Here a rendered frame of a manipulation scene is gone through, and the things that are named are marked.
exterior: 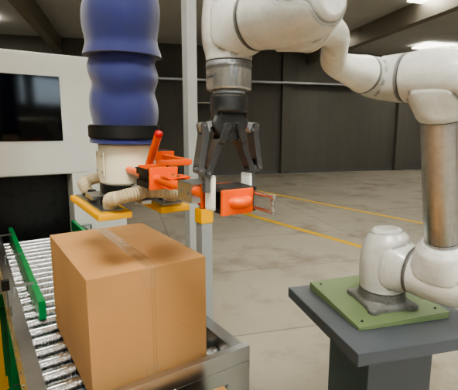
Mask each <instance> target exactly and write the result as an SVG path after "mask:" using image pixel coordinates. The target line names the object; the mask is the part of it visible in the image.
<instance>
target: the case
mask: <svg viewBox="0 0 458 390"><path fill-rule="evenodd" d="M50 249H51V259H52V270H53V290H54V300H55V311H56V325H57V327H58V329H59V331H60V333H61V336H62V338H63V340H64V342H65V344H66V346H67V349H68V351H69V352H70V356H71V357H72V359H73V362H74V364H75V366H76V368H77V370H78V372H79V374H80V377H81V379H82V381H83V383H84V385H85V388H86V389H87V390H112V389H114V388H118V387H121V386H123V385H127V384H129V383H132V382H134V381H138V380H140V379H143V378H146V377H148V376H151V375H154V374H157V373H159V372H162V371H165V370H168V369H170V368H174V367H176V366H179V365H181V364H185V363H187V362H190V361H193V360H196V359H198V358H201V357H204V356H207V326H206V257H205V256H204V255H202V254H200V253H199V252H197V251H194V250H193V249H191V248H188V247H187V246H185V245H183V244H181V243H179V242H178V241H175V240H173V239H172V238H169V237H167V236H166V235H164V234H162V233H160V232H158V231H156V230H154V229H152V228H150V227H149V226H147V225H145V224H143V223H137V224H126V225H120V226H114V227H103V228H97V229H91V230H85V231H74V232H68V233H62V234H51V235H50Z"/></svg>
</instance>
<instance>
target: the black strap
mask: <svg viewBox="0 0 458 390"><path fill-rule="evenodd" d="M87 127H88V137H89V138H93V139H153V136H154V132H155V131H156V130H160V131H162V126H159V125H88V126H87Z"/></svg>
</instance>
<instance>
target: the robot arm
mask: <svg viewBox="0 0 458 390"><path fill-rule="evenodd" d="M346 8H347V0H203V8H202V19H201V32H202V44H203V50H204V52H205V57H206V87H207V90H208V91H210V92H213V93H212V94H211V96H210V113H211V117H210V120H209V121H206V122H197V144H196V150H195V156H194V161H193V172H194V173H197V174H200V175H201V176H202V191H203V193H205V209H207V210H211V211H215V210H216V176H212V173H213V171H214V167H215V165H216V162H217V159H218V156H219V154H220V151H221V148H222V146H223V145H224V143H225V141H229V140H231V141H232V142H233V143H234V144H235V146H236V149H237V151H238V155H239V157H240V160H241V163H242V166H243V168H244V172H242V173H241V183H244V184H247V185H251V186H255V174H257V173H258V170H261V169H262V161H261V150H260V144H259V137H258V131H259V124H258V123H251V122H248V120H247V118H246V114H247V112H248V96H247V95H246V93H245V92H248V91H250V90H251V69H252V64H251V62H252V56H253V55H255V54H256V53H258V52H260V51H262V50H275V51H276V52H297V53H312V52H314V51H316V50H318V49H319V48H321V51H320V64H321V67H322V68H323V70H324V71H325V73H326V74H328V75H329V76H330V77H332V78H333V79H335V80H337V81H339V82H341V83H342V84H343V85H345V86H347V87H348V88H350V89H351V90H352V91H354V92H356V93H358V94H360V95H362V96H364V97H366V98H372V99H375V100H380V101H390V102H397V103H408V104H409V106H410V108H411V109H412V112H413V114H414V116H415V118H416V120H417V121H418V122H419V123H420V143H421V166H422V210H423V233H424V237H423V238H421V239H420V240H419V241H418V242H417V244H416V245H415V244H414V243H412V242H410V237H409V235H408V234H407V233H406V232H405V231H404V230H402V229H401V228H399V227H397V226H394V225H378V226H375V227H373V228H372V229H371V230H370V231H369V232H368V233H367V235H366V237H365V239H364V242H363V244H362V247H361V255H360V263H359V278H360V281H359V287H356V288H348V289H347V294H349V295H351V296H352V297H354V298H355V299H356V301H358V302H359V304H361V305H362V306H363V307H364V308H365V309H366V310H367V312H368V314H370V315H372V316H377V315H380V314H383V313H394V312H401V311H407V310H414V311H416V310H418V309H419V305H418V304H417V303H414V302H412V301H411V300H410V299H409V298H407V297H406V296H405V292H407V293H411V294H413V295H415V296H417V297H420V298H422V299H425V300H428V301H430V302H433V303H437V304H439V305H443V306H448V307H452V308H457V309H458V46H442V47H433V48H427V49H421V50H416V51H412V52H407V53H398V54H392V55H385V56H382V57H379V56H371V55H358V54H349V53H348V48H349V43H350V32H349V29H348V27H347V24H346V23H345V21H343V20H342V18H343V17H344V14H345V12H346ZM210 128H211V129H212V130H213V132H214V134H213V137H212V139H211V145H210V148H209V151H208V153H207V146H208V140H209V132H210ZM244 130H245V131H246V132H247V138H248V146H247V143H246V142H247V139H246V137H245V134H244Z"/></svg>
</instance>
